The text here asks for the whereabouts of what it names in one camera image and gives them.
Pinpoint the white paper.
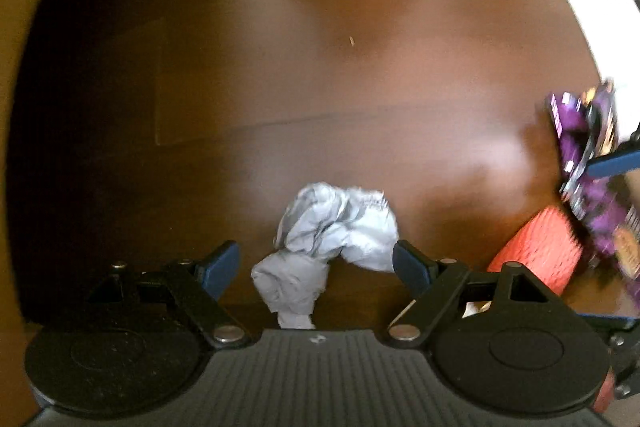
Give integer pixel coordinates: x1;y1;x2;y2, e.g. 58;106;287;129
251;182;401;331

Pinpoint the orange ribbed foam sleeve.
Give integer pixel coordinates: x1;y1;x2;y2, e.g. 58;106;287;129
487;205;584;297

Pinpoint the purple snack wrapper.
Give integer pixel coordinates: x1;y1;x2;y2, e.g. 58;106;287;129
544;78;640;304

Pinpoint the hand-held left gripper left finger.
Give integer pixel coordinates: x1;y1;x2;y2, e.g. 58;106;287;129
87;240;253;351

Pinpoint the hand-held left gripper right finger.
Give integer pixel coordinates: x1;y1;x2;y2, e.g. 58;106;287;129
384;239;562;351

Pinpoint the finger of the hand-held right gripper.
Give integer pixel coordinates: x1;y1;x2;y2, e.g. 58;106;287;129
585;149;640;180
575;312;640;408

